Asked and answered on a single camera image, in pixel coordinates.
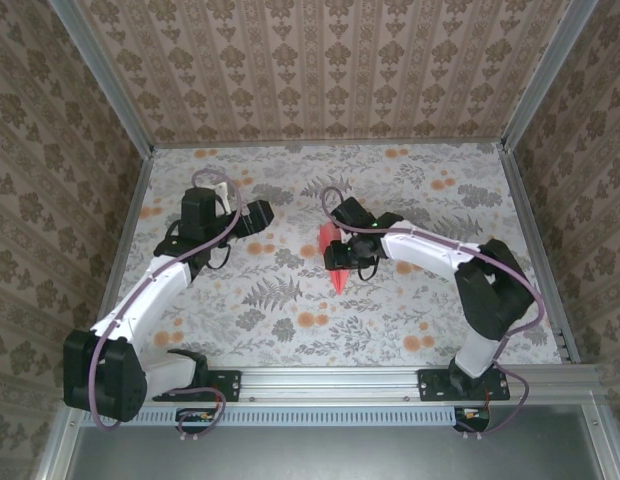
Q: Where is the pink cloth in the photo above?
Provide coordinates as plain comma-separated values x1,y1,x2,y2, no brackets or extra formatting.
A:
317,222,357,297

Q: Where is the floral patterned table cover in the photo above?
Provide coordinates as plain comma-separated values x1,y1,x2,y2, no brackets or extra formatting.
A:
97,143,565,369

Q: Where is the black connector board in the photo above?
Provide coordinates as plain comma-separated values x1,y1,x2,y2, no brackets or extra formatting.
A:
175,407,217,435
452,404,492,434

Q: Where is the grey metal panel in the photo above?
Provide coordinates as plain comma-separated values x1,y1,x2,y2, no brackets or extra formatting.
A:
34,394,620,480

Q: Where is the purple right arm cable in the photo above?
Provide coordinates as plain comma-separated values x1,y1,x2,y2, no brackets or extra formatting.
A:
322,186,547,442

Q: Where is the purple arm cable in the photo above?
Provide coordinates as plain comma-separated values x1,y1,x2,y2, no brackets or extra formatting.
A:
322,186,547,442
88,168,245,442

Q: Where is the aluminium side rail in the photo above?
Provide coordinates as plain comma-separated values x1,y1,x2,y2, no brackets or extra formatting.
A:
83,147,157,369
499,144,584,365

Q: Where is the aluminium frame beam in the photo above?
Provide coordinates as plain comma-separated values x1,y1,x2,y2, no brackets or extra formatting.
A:
63,363,605,404

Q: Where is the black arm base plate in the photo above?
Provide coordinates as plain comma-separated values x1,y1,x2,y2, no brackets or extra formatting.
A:
152,368,241,403
418,368,511,403

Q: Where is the aluminium frame post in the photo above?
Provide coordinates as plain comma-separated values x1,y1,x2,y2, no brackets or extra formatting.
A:
499,0,594,151
48,0,157,154

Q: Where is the grey slotted cable duct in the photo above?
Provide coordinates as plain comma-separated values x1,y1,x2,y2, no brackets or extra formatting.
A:
82,405,461,427

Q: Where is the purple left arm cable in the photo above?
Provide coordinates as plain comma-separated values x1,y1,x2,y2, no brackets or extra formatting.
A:
88,168,245,442

